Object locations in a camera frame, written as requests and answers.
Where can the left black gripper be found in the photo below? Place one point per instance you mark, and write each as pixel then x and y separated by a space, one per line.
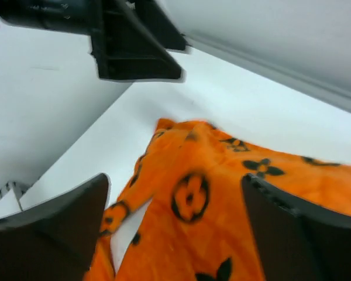
pixel 69 16

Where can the white pillow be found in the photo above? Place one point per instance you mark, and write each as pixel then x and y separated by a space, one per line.
pixel 122 238

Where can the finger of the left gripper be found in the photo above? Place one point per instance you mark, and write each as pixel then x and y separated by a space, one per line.
pixel 125 50
pixel 157 22

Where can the orange patterned pillowcase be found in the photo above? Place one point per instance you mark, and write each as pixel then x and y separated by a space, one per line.
pixel 196 227

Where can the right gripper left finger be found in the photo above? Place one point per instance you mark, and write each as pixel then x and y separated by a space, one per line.
pixel 54 240

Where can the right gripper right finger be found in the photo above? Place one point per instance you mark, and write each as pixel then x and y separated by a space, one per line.
pixel 296 239

